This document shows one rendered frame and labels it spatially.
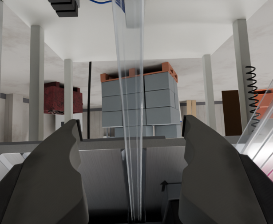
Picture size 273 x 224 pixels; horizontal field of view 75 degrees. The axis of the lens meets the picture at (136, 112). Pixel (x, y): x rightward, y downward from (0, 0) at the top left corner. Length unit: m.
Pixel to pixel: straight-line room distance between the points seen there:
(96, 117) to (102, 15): 7.19
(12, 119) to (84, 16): 4.54
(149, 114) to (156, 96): 0.27
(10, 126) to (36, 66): 4.45
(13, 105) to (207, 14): 4.79
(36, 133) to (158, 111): 2.16
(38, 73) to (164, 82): 2.19
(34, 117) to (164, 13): 0.49
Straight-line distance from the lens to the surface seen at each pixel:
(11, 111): 5.08
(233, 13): 0.68
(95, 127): 7.71
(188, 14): 0.63
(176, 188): 0.23
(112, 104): 2.94
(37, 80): 0.63
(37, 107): 0.61
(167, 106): 2.59
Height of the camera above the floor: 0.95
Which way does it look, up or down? 6 degrees down
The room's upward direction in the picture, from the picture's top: 178 degrees clockwise
